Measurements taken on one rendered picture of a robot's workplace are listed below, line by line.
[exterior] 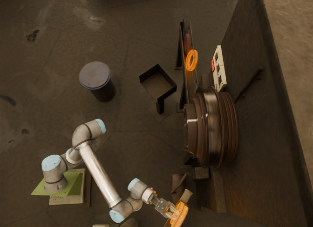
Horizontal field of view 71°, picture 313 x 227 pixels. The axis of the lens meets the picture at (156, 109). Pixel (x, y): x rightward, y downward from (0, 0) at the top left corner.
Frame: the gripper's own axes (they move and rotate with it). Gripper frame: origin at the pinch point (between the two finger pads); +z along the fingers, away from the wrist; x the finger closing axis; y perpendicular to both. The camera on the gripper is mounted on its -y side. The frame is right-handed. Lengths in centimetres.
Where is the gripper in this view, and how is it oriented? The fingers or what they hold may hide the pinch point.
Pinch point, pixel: (179, 218)
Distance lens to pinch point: 145.6
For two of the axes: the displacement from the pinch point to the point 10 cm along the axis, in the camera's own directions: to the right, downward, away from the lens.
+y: -2.6, -4.7, -8.4
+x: 5.5, -7.9, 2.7
